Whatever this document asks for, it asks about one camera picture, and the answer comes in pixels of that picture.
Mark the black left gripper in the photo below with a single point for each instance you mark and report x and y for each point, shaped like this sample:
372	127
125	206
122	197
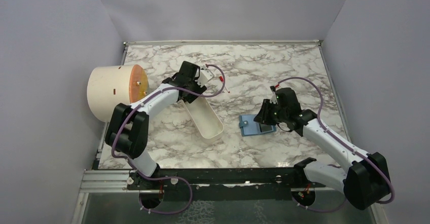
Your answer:
198	88

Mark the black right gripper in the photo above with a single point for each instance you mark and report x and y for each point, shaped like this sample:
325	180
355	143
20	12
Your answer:
263	115

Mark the black credit card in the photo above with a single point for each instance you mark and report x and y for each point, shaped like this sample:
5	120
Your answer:
267	128

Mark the blue leather card holder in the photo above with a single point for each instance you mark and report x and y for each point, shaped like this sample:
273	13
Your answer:
248	127

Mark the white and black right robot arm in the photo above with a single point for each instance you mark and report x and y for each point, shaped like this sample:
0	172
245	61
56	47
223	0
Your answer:
363	178

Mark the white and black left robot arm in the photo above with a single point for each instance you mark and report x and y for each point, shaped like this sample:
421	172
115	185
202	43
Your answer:
128	130

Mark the small red white pen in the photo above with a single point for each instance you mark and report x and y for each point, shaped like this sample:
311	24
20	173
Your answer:
222	79

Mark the white oblong plastic tray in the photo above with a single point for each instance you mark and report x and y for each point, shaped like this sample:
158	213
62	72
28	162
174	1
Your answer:
205	119

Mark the cream cylinder with orange disc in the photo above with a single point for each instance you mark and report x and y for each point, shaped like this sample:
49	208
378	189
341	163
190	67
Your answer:
111	85

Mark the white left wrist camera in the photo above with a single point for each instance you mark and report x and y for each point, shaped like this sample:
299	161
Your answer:
204	76

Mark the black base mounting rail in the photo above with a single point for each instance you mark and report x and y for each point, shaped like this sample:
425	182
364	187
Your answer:
220	184

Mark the aluminium frame rail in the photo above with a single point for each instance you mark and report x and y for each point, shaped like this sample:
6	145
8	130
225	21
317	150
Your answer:
104	197

